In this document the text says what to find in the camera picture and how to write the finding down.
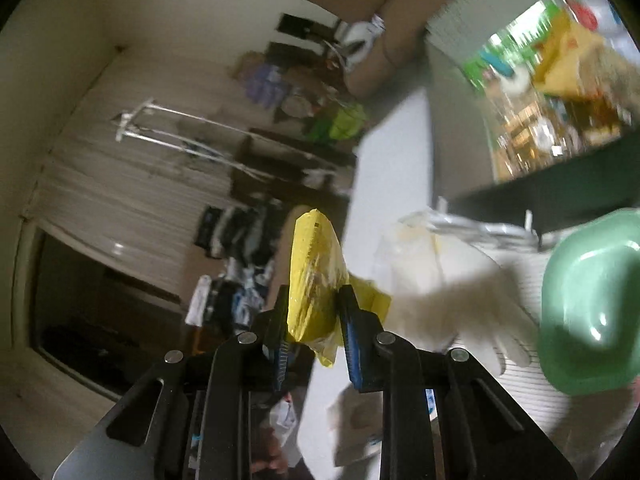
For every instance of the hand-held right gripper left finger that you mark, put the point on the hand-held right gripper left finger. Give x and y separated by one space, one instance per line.
282 360

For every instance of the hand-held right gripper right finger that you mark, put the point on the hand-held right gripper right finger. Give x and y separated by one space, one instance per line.
352 355

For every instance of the yellow packet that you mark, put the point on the yellow packet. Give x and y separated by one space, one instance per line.
312 270

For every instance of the white paper packet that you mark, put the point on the white paper packet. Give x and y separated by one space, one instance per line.
355 425

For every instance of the white glove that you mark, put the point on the white glove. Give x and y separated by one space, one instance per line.
450 295

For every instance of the patterned blanket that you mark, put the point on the patterned blanket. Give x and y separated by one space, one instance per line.
240 240

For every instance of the dark wooden shelf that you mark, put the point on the dark wooden shelf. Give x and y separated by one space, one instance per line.
280 160

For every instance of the white window blind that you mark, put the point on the white window blind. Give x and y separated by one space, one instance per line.
125 195

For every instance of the bright green bag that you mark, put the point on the bright green bag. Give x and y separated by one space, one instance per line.
340 122

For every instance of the mint green plastic bowl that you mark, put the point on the mint green plastic bowl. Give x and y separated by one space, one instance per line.
590 305

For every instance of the white coat rack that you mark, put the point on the white coat rack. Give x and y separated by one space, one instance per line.
150 132

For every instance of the black tray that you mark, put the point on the black tray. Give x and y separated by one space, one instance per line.
565 190

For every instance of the purple printed bag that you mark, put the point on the purple printed bag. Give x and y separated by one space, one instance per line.
265 82

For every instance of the white clothes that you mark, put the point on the white clothes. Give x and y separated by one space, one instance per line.
362 35

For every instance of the green snack packet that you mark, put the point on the green snack packet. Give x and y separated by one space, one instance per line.
505 45

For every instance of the beige sofa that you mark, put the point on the beige sofa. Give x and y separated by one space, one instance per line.
400 5

